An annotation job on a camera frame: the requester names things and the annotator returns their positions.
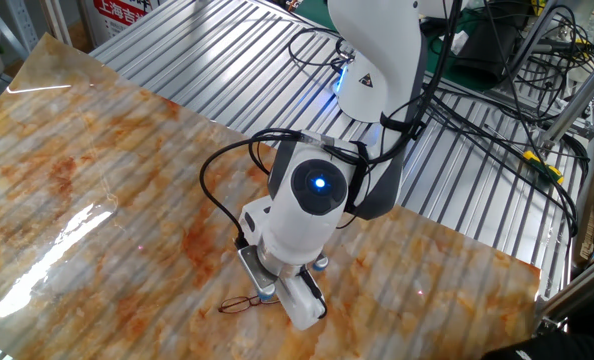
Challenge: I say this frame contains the aluminium frame post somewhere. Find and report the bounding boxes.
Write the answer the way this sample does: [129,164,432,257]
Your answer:
[541,47,594,149]

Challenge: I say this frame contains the green cutting mat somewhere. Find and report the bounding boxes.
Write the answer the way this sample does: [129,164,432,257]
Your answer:
[296,0,498,94]

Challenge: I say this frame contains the grey perforated shelf upright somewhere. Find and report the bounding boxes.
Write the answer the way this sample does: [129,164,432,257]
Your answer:
[0,0,31,61]

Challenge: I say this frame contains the black bag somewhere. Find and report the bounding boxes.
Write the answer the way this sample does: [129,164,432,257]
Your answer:
[451,9,528,89]

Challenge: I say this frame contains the silver wrist camera blue ends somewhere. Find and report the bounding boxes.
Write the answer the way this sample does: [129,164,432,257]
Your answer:
[236,243,330,302]

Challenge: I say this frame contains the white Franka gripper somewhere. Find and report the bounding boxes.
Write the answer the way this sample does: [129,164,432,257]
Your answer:
[237,195,328,331]

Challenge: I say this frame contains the aluminium frame bar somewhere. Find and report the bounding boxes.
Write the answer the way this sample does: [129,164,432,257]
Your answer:
[533,249,594,332]

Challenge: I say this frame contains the black camera cable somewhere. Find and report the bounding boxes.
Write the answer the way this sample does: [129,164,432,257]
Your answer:
[199,127,339,247]

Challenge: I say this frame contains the thick black floor cable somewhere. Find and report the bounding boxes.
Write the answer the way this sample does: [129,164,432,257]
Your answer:
[421,84,579,237]

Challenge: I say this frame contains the dark red framed glasses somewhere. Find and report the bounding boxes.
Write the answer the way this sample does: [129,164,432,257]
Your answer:
[217,294,281,315]

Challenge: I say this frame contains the yellow green handled screwdriver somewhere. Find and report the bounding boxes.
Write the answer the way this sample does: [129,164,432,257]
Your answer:
[521,149,566,185]

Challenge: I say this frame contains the orange marble pattern mat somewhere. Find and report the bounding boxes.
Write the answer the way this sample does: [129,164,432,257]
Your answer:
[0,33,542,360]

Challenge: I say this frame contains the red white sign box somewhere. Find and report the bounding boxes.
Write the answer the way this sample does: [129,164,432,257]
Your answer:
[79,0,154,46]

